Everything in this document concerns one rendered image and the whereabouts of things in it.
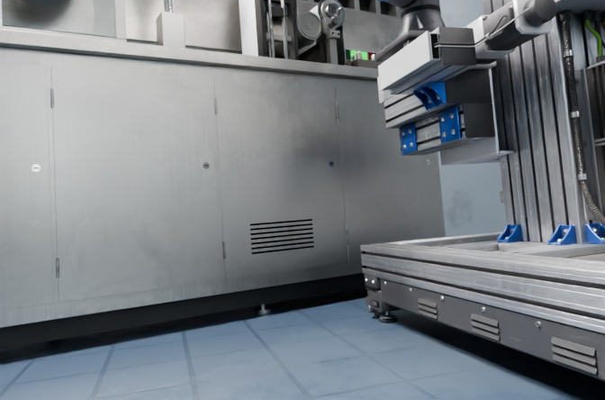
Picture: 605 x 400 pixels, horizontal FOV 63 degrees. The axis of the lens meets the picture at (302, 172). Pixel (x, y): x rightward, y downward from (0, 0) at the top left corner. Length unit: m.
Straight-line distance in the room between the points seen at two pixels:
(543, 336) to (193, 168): 1.12
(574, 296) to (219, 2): 2.06
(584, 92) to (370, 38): 1.78
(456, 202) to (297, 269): 2.92
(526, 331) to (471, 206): 3.67
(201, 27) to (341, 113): 0.85
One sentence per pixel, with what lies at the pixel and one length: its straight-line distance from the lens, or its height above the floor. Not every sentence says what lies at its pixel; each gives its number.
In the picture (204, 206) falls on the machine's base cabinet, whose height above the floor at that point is 0.39.
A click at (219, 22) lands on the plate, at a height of 1.27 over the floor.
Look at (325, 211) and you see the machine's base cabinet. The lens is 1.85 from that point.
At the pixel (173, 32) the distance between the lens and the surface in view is 2.10.
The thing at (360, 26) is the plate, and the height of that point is 1.36.
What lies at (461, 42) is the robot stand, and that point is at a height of 0.70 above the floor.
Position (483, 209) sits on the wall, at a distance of 4.71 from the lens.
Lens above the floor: 0.34
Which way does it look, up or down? 5 degrees up
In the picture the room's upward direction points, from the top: 4 degrees counter-clockwise
